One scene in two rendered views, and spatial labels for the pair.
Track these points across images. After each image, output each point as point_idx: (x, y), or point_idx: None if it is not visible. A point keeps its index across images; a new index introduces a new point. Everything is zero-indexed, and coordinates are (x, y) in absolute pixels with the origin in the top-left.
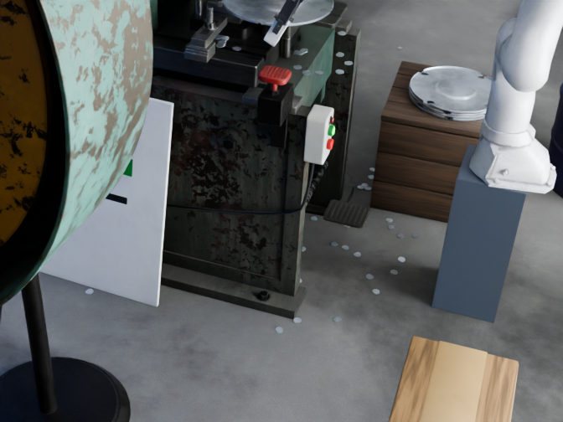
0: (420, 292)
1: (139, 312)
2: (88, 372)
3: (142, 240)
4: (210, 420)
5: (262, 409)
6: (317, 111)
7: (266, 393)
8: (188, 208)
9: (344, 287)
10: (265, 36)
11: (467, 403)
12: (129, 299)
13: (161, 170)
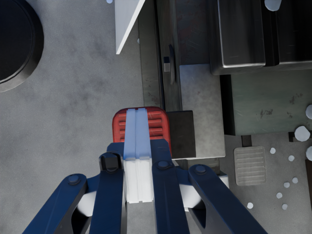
0: None
1: (105, 45)
2: (24, 45)
3: (122, 19)
4: (32, 138)
5: (56, 166)
6: None
7: (70, 162)
8: (157, 42)
9: None
10: (127, 113)
11: None
12: (114, 31)
13: (135, 3)
